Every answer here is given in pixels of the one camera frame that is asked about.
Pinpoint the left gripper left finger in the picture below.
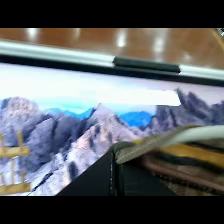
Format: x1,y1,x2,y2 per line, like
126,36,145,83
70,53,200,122
58,148,115,197

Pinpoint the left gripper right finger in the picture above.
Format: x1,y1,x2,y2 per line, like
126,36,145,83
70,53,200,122
114,159,177,197

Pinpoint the yellow grey striped sweater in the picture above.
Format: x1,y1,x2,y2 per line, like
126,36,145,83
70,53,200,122
114,124,224,197

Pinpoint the wooden rack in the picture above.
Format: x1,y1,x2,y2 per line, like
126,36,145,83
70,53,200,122
0,130,32,195

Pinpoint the silver frame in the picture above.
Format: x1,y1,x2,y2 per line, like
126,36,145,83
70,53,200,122
0,39,224,82

